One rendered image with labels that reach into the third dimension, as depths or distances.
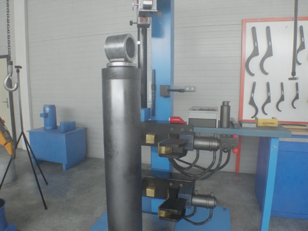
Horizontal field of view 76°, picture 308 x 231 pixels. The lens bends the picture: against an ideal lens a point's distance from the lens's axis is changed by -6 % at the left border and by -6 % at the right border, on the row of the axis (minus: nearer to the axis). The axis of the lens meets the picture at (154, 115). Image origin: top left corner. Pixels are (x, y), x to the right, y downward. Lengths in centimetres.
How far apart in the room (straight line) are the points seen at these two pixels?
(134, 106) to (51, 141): 288
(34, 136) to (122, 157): 308
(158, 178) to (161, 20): 138
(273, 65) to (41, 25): 435
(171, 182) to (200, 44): 235
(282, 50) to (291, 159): 172
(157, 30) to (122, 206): 146
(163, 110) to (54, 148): 240
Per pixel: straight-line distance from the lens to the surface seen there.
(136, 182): 122
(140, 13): 142
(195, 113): 165
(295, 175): 257
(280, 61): 356
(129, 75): 108
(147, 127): 174
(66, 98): 446
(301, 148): 249
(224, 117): 167
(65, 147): 369
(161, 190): 189
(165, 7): 202
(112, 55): 115
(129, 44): 123
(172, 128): 168
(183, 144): 141
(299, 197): 268
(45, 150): 400
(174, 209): 158
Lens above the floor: 137
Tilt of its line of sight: 8 degrees down
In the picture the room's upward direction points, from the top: straight up
